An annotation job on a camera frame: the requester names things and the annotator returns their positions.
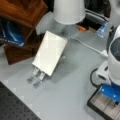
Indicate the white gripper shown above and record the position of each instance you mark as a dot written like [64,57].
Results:
[99,76]

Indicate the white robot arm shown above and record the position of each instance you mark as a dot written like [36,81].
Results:
[109,70]

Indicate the black compartment tray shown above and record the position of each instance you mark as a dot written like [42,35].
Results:
[104,106]

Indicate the blue plastic bottle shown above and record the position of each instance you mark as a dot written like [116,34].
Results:
[102,29]

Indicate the orange small object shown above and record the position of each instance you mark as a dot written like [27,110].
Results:
[81,28]

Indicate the white notepad on stand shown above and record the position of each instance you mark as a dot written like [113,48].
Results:
[49,52]

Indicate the blue book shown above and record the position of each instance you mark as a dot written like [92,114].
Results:
[10,33]

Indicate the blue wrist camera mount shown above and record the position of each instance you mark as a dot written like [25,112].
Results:
[111,91]

